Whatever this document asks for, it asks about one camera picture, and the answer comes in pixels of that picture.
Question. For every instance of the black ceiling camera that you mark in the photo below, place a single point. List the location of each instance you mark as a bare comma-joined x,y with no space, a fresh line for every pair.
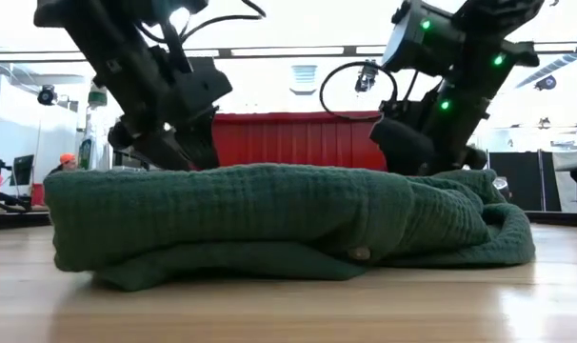
46,95
366,76
546,83

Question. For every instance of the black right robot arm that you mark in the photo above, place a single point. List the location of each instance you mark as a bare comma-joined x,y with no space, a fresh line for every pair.
469,95

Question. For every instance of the silver round container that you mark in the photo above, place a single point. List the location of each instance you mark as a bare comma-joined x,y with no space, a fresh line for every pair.
503,187

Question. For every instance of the dark background monitor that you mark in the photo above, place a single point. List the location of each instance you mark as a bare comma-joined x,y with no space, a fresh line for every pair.
23,170

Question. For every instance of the black partition panel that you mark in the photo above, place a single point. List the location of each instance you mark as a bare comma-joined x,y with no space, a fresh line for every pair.
526,181

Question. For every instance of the black aluminium rig frame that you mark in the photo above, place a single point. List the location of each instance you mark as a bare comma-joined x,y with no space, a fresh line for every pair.
564,216

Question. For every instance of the red plastic laundry bin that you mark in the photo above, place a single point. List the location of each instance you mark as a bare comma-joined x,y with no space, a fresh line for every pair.
293,143

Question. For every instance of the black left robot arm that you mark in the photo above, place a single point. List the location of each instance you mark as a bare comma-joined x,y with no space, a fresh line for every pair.
103,43

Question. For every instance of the black ceiling light rail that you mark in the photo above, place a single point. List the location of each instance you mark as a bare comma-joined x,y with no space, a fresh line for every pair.
226,52

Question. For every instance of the clear spray bottle green label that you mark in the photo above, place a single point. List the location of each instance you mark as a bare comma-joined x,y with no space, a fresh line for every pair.
97,97

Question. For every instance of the dark green button shirt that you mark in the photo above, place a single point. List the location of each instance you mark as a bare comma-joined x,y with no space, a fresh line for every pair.
222,214

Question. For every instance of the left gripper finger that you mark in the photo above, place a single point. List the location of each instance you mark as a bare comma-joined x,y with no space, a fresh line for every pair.
205,147
167,155

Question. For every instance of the person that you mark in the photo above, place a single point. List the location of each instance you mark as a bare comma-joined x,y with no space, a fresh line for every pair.
67,161

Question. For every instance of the small red box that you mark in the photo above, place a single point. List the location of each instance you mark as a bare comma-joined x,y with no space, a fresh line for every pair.
37,194

